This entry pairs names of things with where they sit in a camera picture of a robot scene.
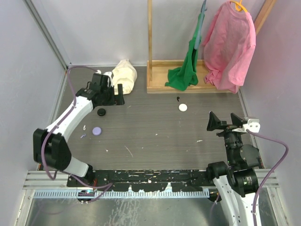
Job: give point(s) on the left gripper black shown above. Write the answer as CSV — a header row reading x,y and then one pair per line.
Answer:
x,y
117,100

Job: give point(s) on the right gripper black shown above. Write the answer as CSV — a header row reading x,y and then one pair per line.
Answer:
x,y
214,122

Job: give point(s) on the cream cloth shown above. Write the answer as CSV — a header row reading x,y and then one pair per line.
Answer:
x,y
124,73

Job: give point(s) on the purple earbud charging case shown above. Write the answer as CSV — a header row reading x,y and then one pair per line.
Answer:
x,y
96,131

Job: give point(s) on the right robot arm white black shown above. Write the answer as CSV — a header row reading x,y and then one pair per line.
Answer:
x,y
236,180

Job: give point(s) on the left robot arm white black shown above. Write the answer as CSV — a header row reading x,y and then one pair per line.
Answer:
x,y
50,146

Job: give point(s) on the black earbud charging case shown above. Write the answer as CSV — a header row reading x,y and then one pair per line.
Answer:
x,y
101,112

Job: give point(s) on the white earbud charging case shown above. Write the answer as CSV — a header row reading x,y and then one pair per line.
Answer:
x,y
182,107

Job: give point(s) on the wooden clothes rack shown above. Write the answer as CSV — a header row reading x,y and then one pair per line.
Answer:
x,y
157,69

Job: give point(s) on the green shirt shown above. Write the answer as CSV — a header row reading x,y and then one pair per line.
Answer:
x,y
181,77

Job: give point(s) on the pink shirt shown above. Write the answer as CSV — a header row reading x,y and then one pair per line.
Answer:
x,y
228,48

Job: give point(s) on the blue hanger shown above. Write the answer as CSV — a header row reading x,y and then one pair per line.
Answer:
x,y
201,23

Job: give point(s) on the orange hanger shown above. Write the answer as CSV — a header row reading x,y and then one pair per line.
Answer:
x,y
238,6

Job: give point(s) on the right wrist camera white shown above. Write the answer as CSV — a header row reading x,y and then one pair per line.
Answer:
x,y
252,125

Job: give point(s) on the white cable duct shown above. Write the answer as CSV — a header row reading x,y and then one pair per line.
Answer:
x,y
86,194

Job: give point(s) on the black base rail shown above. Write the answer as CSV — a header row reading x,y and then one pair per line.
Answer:
x,y
186,180

